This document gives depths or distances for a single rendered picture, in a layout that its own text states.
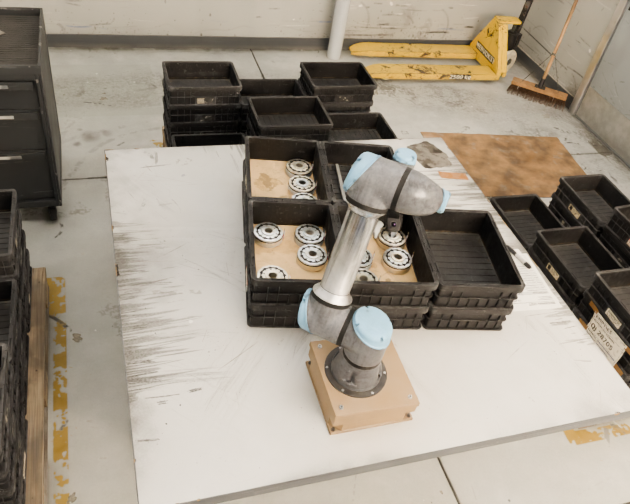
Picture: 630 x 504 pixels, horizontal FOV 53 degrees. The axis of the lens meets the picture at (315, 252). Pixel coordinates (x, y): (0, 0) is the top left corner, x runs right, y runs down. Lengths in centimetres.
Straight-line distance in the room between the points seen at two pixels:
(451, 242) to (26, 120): 197
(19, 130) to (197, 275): 133
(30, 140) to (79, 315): 85
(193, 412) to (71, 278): 152
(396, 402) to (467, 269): 64
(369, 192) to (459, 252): 83
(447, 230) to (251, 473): 117
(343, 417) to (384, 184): 67
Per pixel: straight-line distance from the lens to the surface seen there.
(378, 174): 160
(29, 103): 317
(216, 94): 358
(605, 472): 310
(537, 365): 229
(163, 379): 197
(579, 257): 339
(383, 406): 187
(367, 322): 173
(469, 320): 223
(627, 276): 312
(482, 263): 236
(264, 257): 214
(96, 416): 275
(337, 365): 186
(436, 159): 306
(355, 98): 383
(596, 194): 392
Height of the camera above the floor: 229
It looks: 42 degrees down
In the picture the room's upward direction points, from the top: 11 degrees clockwise
